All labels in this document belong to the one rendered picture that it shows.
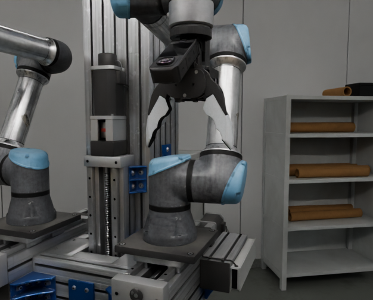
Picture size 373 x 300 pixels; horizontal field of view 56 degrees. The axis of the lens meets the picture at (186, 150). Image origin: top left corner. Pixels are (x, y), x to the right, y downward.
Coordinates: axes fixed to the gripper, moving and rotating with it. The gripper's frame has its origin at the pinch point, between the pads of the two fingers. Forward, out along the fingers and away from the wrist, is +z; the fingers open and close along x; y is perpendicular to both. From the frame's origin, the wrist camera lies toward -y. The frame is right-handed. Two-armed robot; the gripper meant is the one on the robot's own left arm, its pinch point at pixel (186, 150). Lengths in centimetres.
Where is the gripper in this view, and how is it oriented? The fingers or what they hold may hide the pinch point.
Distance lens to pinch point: 58.3
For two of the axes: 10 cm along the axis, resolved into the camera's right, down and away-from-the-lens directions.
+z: 0.0, 10.0, 0.9
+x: -9.4, -0.3, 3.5
